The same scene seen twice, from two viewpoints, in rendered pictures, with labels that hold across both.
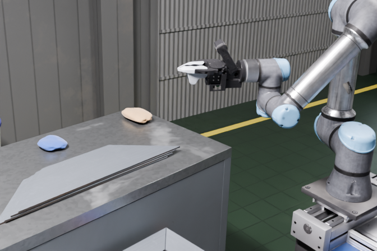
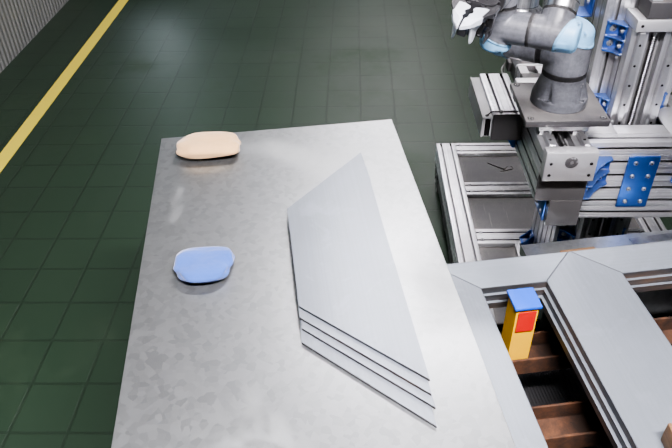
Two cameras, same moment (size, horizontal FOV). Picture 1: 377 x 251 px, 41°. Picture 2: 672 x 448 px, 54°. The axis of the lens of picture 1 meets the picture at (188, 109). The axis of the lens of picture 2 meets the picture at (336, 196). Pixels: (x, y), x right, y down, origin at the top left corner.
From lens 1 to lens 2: 1.45 m
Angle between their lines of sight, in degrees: 46
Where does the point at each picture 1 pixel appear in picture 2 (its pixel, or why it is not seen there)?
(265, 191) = not seen: hidden behind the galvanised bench
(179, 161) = (388, 171)
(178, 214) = not seen: hidden behind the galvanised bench
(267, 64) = not seen: outside the picture
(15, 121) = not seen: outside the picture
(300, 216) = (560, 153)
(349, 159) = (581, 61)
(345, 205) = (586, 116)
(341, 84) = not seen: outside the picture
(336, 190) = (567, 105)
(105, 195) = (430, 272)
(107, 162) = (347, 231)
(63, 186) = (384, 302)
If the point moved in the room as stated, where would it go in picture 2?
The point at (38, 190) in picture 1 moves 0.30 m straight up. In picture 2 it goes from (374, 333) to (377, 192)
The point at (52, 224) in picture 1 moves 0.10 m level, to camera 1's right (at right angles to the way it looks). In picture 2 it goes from (476, 355) to (504, 320)
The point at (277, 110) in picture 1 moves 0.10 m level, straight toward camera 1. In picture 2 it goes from (567, 32) to (609, 46)
